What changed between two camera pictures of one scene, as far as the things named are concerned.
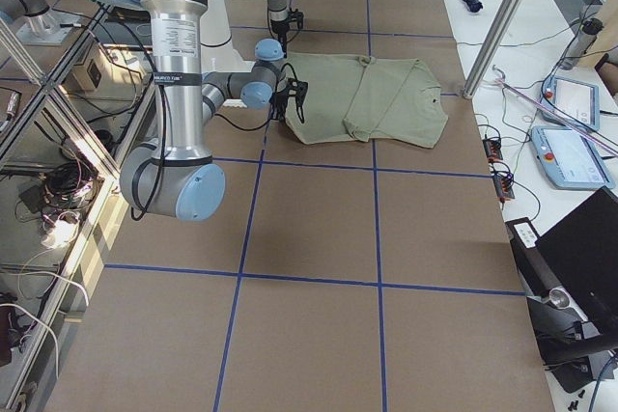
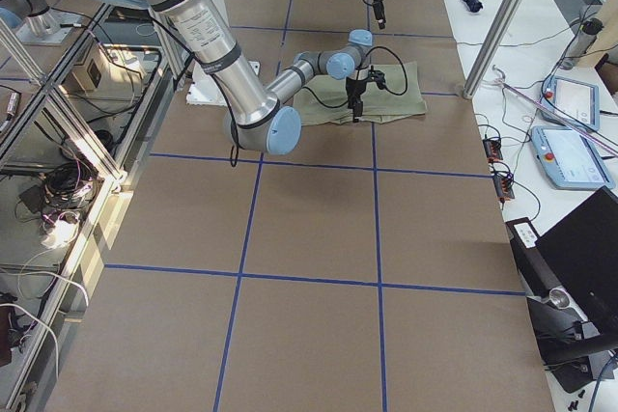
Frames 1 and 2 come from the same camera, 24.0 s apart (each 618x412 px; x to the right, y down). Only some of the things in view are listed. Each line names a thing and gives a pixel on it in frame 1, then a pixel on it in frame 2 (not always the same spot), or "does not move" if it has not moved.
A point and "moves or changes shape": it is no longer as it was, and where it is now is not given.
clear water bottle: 585,38 does not move
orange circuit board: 492,148 does not move
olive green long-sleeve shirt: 354,97 moves or changes shape
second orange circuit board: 503,184 does not move
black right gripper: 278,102 -> 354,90
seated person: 607,69 does not move
